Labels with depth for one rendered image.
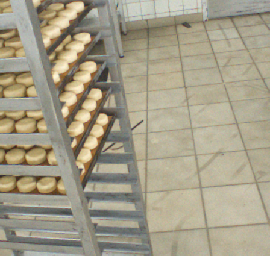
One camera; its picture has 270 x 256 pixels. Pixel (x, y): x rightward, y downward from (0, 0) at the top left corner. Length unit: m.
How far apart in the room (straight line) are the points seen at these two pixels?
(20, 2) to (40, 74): 0.14
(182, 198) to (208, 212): 0.17
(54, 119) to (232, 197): 1.55
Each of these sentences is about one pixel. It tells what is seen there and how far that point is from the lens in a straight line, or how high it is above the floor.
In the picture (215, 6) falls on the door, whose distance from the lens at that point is 4.74.
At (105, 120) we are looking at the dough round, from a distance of 1.31.
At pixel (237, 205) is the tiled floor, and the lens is 2.23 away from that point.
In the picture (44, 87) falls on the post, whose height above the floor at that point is 1.19.
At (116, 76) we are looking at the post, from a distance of 1.30.
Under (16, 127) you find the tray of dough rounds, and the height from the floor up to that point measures 1.06.
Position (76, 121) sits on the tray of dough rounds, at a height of 0.97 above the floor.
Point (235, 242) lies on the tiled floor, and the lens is 2.06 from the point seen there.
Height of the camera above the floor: 1.53
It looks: 31 degrees down
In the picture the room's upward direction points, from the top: 10 degrees counter-clockwise
